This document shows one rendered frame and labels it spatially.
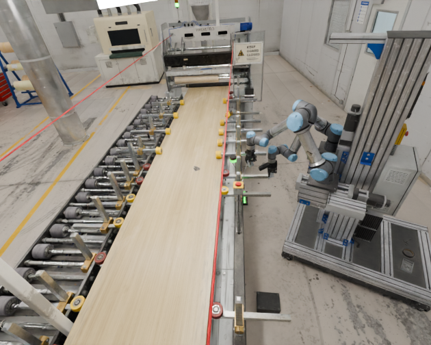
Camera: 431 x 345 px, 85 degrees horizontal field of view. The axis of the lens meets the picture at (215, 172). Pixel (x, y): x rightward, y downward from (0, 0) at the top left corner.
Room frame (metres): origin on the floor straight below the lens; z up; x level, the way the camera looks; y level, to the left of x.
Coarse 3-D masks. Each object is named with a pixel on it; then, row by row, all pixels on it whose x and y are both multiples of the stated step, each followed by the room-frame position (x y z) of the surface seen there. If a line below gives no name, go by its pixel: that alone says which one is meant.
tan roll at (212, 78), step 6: (174, 78) 4.45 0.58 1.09; (180, 78) 4.43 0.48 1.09; (186, 78) 4.42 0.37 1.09; (192, 78) 4.40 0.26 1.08; (198, 78) 4.38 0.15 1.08; (204, 78) 4.37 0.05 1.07; (210, 78) 4.35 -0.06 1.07; (216, 78) 4.33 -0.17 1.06; (222, 78) 4.36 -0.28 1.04; (228, 78) 4.35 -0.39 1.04
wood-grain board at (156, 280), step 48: (192, 96) 4.00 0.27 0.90; (192, 144) 2.39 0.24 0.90; (144, 192) 1.62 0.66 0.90; (192, 192) 1.56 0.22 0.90; (144, 240) 1.09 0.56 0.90; (192, 240) 1.05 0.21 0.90; (96, 288) 0.76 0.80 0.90; (144, 288) 0.73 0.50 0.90; (192, 288) 0.71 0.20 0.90; (96, 336) 0.50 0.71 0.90; (144, 336) 0.48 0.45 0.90; (192, 336) 0.46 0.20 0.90
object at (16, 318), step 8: (168, 112) 3.81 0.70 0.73; (104, 200) 1.75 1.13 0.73; (112, 200) 1.74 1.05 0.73; (72, 224) 1.48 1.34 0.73; (56, 248) 1.21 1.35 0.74; (64, 248) 1.20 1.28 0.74; (72, 248) 1.20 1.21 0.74; (48, 272) 1.00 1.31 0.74; (56, 272) 0.99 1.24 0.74; (64, 272) 0.99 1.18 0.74; (72, 272) 0.98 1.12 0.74; (80, 272) 0.98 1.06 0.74; (40, 288) 0.88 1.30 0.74; (64, 288) 0.87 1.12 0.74; (72, 288) 0.86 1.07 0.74; (8, 320) 0.69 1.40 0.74; (16, 320) 0.68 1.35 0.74; (24, 320) 0.68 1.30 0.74; (32, 320) 0.67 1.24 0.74; (40, 320) 0.67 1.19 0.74; (0, 336) 0.60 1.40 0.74; (8, 336) 0.59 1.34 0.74; (48, 336) 0.57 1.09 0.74
